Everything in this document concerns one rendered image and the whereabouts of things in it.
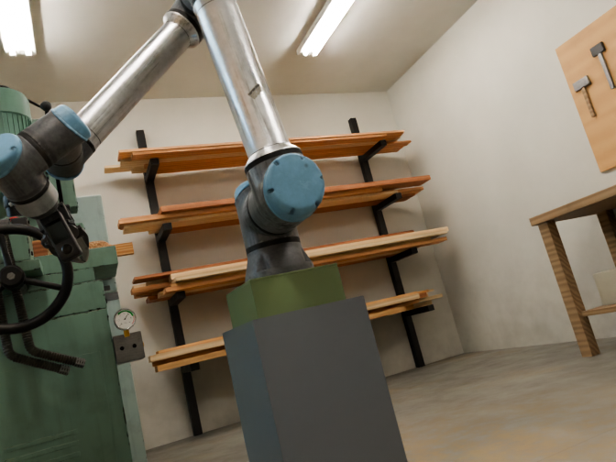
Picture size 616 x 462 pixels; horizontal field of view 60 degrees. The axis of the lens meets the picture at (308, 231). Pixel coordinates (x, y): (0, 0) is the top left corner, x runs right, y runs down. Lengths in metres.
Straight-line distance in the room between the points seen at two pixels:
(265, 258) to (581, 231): 3.03
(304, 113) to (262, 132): 3.82
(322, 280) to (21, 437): 0.92
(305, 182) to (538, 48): 3.22
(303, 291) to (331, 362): 0.18
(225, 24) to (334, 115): 3.88
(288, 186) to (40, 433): 0.97
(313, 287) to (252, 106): 0.46
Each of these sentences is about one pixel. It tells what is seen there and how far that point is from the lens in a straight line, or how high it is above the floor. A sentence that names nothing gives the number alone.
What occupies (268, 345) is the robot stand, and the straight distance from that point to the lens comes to 1.24.
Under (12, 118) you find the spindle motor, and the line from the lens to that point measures 2.01.
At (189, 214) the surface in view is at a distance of 3.89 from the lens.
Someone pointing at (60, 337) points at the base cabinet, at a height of 0.65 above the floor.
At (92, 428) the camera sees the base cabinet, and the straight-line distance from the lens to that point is 1.70.
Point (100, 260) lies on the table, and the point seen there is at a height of 0.86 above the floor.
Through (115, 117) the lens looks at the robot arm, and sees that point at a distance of 1.43.
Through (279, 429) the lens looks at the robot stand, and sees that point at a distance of 1.24.
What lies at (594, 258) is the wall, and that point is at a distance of 4.07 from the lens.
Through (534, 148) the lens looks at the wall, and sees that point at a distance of 4.27.
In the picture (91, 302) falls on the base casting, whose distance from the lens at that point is 1.72.
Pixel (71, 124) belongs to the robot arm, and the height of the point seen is 1.03.
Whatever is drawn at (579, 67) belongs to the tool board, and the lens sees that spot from 4.03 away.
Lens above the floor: 0.48
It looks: 11 degrees up
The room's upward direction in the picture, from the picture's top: 14 degrees counter-clockwise
